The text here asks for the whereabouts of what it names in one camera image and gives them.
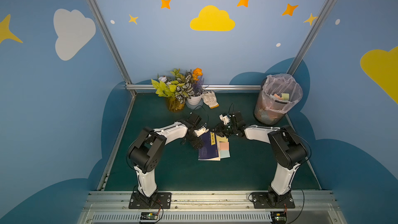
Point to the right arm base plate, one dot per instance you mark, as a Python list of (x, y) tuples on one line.
[(264, 200)]

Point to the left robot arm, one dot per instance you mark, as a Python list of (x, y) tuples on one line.
[(145, 153)]

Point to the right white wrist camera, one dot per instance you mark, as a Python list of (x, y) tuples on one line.
[(225, 119)]

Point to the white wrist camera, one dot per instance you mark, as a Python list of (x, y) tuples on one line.
[(225, 119), (200, 131)]

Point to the left circuit board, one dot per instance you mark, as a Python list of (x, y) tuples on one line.
[(148, 217)]

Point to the right circuit board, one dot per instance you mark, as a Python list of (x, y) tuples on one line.
[(279, 217)]

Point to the yellow sticky note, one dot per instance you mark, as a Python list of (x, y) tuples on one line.
[(222, 139)]

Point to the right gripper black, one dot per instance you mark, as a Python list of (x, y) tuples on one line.
[(224, 129)]

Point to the white work glove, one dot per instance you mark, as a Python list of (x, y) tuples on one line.
[(209, 98)]

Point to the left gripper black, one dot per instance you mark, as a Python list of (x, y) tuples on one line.
[(195, 140)]

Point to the pink sticky note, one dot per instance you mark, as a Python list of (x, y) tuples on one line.
[(224, 146)]

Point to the circuit board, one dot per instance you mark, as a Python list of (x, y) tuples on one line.
[(279, 217), (148, 217)]

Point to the aluminium front rail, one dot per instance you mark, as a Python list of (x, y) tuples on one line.
[(212, 207)]

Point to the trash bin with plastic bag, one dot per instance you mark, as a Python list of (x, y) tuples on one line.
[(279, 94)]

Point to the dark blue book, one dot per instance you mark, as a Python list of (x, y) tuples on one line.
[(210, 150)]

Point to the glass vase with green plant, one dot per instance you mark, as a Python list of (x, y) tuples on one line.
[(176, 88)]

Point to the white flower pot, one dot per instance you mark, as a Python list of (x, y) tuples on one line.
[(194, 102)]

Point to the left aluminium frame post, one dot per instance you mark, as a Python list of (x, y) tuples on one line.
[(94, 7)]

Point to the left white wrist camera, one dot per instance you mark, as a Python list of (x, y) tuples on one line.
[(200, 131)]

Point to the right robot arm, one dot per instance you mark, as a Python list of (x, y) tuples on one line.
[(288, 149)]

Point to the light blue sticky note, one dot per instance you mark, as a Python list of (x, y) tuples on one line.
[(224, 154)]

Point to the right aluminium frame post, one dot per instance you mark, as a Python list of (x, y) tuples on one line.
[(311, 36)]

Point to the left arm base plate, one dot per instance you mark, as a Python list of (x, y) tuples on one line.
[(158, 199)]

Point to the aluminium frame post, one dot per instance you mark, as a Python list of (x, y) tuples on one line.
[(311, 36), (94, 7)]

